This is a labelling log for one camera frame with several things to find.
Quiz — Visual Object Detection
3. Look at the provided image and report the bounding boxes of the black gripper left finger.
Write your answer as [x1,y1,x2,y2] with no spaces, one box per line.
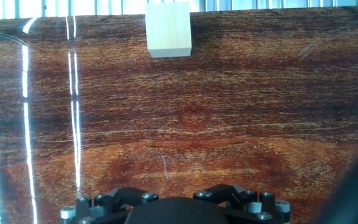
[60,186,160,224]

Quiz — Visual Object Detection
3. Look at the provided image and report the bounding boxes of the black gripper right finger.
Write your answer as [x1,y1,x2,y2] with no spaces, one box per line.
[193,184,291,224]

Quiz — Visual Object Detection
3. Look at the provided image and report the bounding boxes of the small light wooden block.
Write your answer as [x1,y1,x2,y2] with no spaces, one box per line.
[145,2,193,58]

